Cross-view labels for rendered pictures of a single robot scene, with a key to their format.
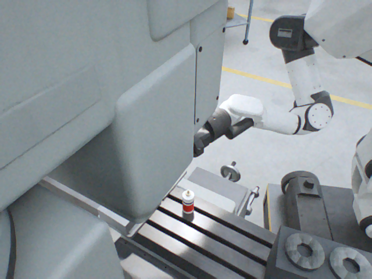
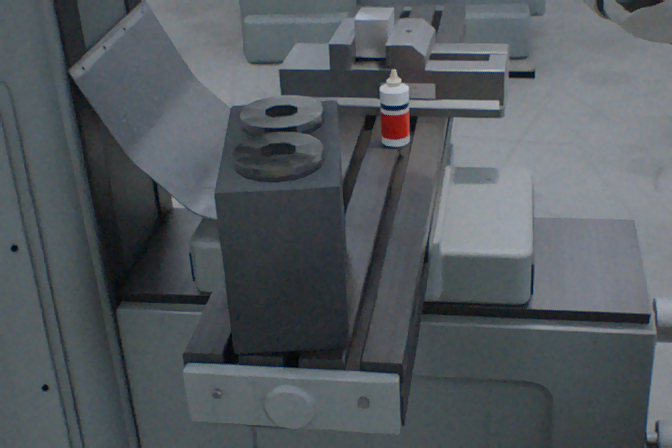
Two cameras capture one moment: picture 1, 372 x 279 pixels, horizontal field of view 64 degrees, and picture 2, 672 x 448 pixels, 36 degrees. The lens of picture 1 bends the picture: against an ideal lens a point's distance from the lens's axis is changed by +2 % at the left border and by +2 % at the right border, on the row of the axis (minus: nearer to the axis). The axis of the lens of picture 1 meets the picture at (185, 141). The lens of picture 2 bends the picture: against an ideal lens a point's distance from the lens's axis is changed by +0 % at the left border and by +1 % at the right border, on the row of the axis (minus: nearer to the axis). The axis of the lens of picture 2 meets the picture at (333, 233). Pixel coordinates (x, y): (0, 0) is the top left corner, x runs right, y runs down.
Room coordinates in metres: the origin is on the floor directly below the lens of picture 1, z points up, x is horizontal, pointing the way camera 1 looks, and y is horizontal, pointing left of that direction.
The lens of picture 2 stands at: (0.05, -1.28, 1.53)
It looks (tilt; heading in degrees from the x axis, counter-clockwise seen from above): 29 degrees down; 71
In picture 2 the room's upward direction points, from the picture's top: 4 degrees counter-clockwise
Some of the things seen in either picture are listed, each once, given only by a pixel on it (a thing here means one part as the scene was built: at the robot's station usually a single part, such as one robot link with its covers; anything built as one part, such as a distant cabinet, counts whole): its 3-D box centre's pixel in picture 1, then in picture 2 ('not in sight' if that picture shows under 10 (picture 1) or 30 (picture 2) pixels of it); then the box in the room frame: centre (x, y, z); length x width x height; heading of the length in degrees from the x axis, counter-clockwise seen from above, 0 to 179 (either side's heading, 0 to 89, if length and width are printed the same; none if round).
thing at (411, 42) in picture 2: not in sight; (411, 43); (0.69, 0.13, 0.99); 0.12 x 0.06 x 0.04; 58
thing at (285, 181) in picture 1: (300, 185); not in sight; (1.04, -0.64, 0.50); 0.20 x 0.05 x 0.20; 81
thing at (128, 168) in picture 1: (110, 117); not in sight; (0.40, 0.13, 1.47); 0.24 x 0.19 x 0.26; 60
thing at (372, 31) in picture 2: not in sight; (374, 32); (0.64, 0.16, 1.01); 0.06 x 0.05 x 0.06; 58
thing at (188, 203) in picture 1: (188, 199); (394, 106); (0.60, -0.01, 0.96); 0.04 x 0.04 x 0.11
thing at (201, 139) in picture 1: (199, 133); not in sight; (0.63, -0.04, 1.24); 0.13 x 0.12 x 0.10; 41
